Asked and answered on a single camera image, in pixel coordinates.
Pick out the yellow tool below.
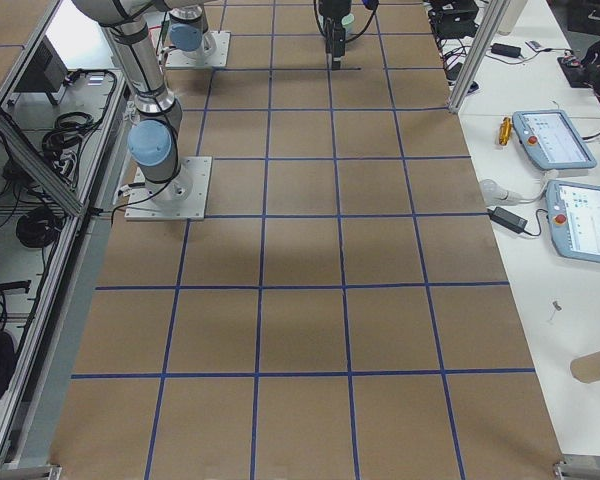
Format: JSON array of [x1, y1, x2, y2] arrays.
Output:
[[498, 117, 512, 146]]

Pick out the teach pendant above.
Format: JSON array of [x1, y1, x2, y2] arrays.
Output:
[[512, 109, 597, 171], [545, 180, 600, 263]]

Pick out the white light bulb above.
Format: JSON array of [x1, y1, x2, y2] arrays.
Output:
[[479, 179, 522, 206]]

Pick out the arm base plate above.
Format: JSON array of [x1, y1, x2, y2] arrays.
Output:
[[124, 156, 213, 221], [164, 26, 231, 69]]

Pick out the near teach pendant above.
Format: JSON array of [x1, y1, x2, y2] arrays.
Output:
[[545, 180, 600, 263]]

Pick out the aluminium frame post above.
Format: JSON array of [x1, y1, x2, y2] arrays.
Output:
[[448, 0, 510, 114]]

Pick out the green bowl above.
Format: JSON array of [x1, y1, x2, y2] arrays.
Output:
[[341, 13, 355, 31]]

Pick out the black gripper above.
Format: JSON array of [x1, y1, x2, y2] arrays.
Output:
[[318, 0, 352, 70]]

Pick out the black power adapter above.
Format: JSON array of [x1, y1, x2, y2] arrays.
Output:
[[487, 206, 527, 234]]

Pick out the far teach pendant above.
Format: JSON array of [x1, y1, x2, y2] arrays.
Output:
[[512, 109, 597, 171]]

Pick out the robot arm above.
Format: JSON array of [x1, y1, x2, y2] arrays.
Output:
[[74, 1, 210, 204], [168, 4, 216, 61]]

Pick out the cardboard tube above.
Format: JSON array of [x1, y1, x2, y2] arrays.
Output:
[[570, 351, 600, 383]]

